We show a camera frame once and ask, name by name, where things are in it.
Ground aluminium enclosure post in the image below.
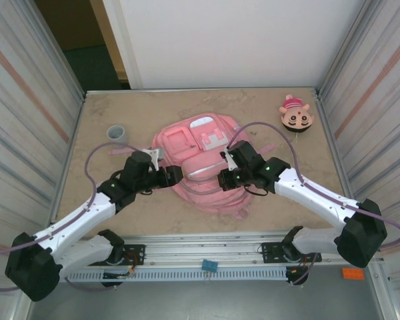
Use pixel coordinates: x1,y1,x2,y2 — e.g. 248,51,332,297
26,0,87,101
318,0,384,101

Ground tan door frame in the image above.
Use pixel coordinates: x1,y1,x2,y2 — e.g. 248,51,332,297
88,0,130,81

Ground aluminium mounting rail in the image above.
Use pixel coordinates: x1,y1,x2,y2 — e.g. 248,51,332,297
58,233,337,266

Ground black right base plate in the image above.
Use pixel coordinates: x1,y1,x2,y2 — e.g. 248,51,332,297
259,241,287,264

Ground plush doll head toy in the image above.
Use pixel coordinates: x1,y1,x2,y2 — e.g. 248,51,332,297
279,94,315,134

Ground white slotted cable duct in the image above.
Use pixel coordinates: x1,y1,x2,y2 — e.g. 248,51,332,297
68,268,289,281

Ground orange toy brick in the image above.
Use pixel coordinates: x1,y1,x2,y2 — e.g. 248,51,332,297
342,268,365,280

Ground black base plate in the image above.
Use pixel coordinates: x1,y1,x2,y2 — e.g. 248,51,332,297
259,241,287,264
121,244,146,267

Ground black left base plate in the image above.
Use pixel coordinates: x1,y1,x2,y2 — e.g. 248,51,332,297
121,244,146,267

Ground pink student backpack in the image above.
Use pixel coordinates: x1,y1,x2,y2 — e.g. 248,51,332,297
108,113,276,221

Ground grey metal lower shelf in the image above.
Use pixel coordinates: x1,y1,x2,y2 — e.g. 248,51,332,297
26,265,386,320

